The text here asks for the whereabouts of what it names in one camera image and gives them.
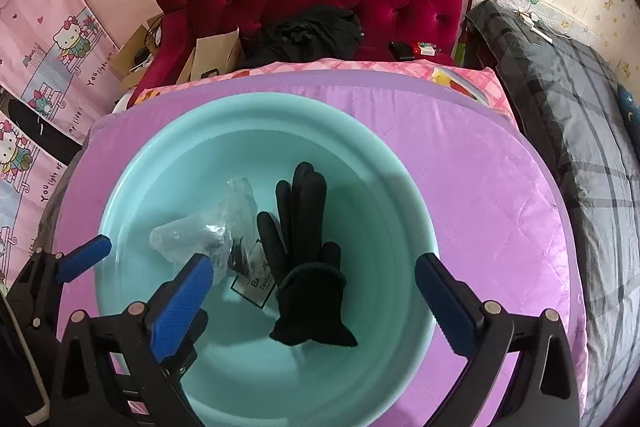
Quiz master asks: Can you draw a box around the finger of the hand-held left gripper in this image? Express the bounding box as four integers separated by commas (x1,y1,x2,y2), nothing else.
10,234,112,333

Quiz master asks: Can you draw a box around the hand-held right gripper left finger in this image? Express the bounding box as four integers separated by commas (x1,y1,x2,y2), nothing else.
50,253,216,427

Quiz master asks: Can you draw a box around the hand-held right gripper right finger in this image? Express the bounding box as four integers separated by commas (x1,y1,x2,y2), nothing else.
415,253,581,427

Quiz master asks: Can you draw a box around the clear plastic bag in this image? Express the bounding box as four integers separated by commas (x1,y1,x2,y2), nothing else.
149,177,258,278

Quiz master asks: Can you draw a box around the black knit glove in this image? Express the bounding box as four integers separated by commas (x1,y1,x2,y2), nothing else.
256,162,359,349

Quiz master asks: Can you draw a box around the teal plastic basin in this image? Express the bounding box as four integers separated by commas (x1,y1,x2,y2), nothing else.
96,108,442,427

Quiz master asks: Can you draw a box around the purple quilted cloth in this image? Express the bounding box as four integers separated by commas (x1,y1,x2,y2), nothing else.
55,69,576,427

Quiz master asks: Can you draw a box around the large cardboard box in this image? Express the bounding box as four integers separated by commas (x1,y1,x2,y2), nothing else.
111,14,166,94

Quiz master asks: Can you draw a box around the grey plaid bedding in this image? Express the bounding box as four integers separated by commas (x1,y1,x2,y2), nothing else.
462,0,640,418

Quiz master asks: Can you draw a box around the small cardboard box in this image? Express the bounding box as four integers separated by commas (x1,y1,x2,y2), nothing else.
190,28,242,82

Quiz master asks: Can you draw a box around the blue moon print pillow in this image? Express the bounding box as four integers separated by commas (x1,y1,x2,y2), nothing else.
616,83,640,138

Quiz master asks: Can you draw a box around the black clothing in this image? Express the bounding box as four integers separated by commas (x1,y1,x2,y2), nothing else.
239,4,363,68

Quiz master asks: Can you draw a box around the black cable bundle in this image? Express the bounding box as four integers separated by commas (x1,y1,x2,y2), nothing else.
132,14,166,64

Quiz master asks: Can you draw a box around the white charger cable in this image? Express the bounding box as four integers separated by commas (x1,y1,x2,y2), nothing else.
495,0,557,46

